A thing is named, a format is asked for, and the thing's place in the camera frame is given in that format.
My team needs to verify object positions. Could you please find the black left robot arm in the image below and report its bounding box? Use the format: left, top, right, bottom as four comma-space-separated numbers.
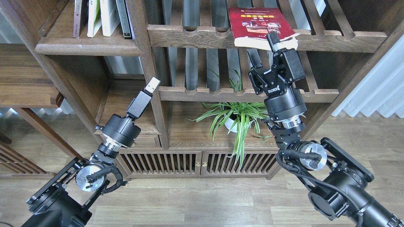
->
23, 77, 160, 227

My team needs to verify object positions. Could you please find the white curtain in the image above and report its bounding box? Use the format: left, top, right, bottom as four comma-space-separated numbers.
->
332, 36, 404, 118

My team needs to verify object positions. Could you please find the white plant pot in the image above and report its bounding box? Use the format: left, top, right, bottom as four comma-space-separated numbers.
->
225, 114, 253, 133

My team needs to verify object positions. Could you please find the green spider plant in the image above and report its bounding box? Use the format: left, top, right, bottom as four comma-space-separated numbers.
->
189, 68, 284, 171

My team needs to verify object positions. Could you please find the dark wooden bookshelf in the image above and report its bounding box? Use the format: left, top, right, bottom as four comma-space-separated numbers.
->
0, 0, 404, 181

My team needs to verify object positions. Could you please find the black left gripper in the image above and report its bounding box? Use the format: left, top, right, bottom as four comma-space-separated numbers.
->
95, 77, 161, 158

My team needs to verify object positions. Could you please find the dark maroon book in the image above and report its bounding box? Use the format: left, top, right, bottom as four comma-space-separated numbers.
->
73, 0, 89, 38

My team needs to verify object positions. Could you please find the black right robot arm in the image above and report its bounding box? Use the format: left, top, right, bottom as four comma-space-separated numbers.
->
249, 32, 403, 227

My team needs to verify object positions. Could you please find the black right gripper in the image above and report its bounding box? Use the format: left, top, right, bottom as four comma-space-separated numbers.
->
247, 32, 307, 129

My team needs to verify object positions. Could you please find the dark green upright book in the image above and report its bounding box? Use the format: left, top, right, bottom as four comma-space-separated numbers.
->
116, 0, 132, 40

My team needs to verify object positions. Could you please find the white upright book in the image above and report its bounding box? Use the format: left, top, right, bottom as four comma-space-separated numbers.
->
100, 0, 120, 37

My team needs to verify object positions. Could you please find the red book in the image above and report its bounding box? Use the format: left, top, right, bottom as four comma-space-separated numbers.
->
228, 8, 299, 50

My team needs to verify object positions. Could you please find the yellow green book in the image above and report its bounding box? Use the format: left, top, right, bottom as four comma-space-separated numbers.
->
87, 0, 102, 38

